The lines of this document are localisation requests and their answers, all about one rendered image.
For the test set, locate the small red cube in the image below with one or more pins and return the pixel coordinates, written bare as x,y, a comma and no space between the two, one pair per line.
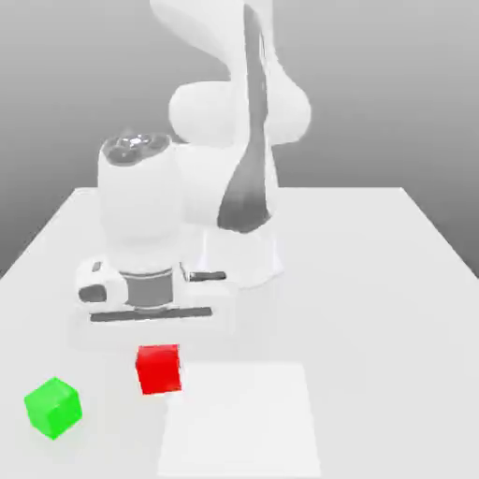
158,370

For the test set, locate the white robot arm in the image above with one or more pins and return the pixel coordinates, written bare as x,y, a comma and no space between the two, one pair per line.
142,202

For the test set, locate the small green cube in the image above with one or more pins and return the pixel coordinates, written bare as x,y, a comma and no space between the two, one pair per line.
52,408

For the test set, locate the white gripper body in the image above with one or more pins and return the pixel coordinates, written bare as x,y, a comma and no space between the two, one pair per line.
149,325

